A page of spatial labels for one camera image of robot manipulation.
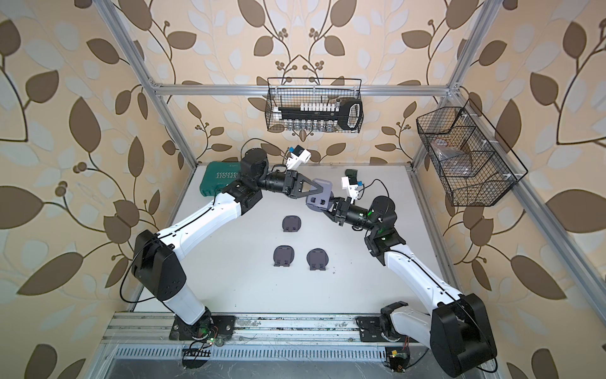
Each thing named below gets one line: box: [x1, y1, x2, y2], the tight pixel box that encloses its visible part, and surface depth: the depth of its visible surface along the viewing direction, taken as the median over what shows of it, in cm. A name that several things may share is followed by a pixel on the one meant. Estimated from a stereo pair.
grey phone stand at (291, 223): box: [281, 214, 302, 233], surface depth 101 cm
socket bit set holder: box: [272, 98, 364, 132], surface depth 86 cm
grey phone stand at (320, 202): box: [306, 178, 335, 213], surface depth 65 cm
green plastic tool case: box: [199, 161, 242, 197], surface depth 113 cm
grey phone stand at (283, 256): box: [273, 244, 296, 267], surface depth 92 cm
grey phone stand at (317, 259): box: [306, 247, 330, 271], surface depth 91 cm
